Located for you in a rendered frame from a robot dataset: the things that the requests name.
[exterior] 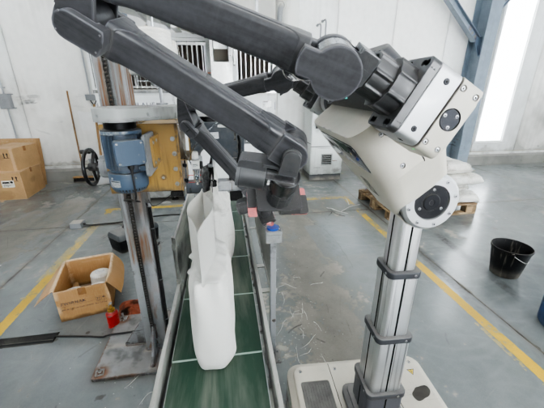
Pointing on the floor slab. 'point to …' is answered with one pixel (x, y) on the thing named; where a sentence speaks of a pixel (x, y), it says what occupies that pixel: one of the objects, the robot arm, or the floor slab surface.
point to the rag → (129, 308)
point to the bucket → (509, 257)
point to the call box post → (273, 295)
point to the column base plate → (128, 351)
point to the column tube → (125, 93)
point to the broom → (78, 149)
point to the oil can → (112, 316)
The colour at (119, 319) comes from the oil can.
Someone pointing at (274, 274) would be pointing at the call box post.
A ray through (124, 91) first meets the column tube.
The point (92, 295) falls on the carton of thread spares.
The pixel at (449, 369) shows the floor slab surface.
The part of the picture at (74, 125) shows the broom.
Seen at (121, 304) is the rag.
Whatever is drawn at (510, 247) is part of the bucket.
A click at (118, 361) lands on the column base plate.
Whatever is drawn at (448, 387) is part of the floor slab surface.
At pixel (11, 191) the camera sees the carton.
